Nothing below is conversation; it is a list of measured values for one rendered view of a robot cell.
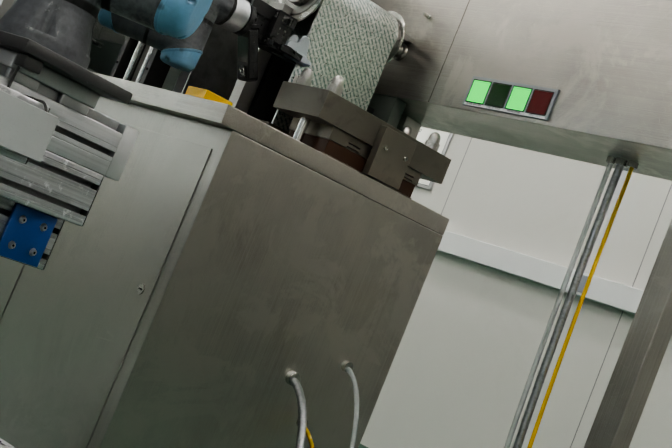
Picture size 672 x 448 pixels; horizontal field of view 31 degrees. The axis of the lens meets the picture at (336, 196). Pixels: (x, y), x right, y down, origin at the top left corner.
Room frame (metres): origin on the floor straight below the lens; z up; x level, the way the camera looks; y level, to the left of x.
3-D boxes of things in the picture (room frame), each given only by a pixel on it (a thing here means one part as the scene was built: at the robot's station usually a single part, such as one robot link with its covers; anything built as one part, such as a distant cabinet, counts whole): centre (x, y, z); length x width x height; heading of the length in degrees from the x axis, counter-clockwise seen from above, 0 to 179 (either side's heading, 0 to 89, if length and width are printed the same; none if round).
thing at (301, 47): (2.61, 0.19, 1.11); 0.09 x 0.03 x 0.06; 129
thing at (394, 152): (2.58, -0.08, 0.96); 0.10 x 0.03 x 0.11; 131
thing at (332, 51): (2.70, 0.10, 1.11); 0.23 x 0.01 x 0.18; 131
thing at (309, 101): (2.64, -0.01, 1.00); 0.40 x 0.16 x 0.06; 131
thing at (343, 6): (2.85, 0.22, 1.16); 0.39 x 0.23 x 0.51; 41
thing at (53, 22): (1.88, 0.51, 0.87); 0.15 x 0.15 x 0.10
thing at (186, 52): (2.45, 0.42, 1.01); 0.11 x 0.08 x 0.11; 92
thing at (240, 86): (2.67, 0.29, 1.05); 0.06 x 0.05 x 0.31; 131
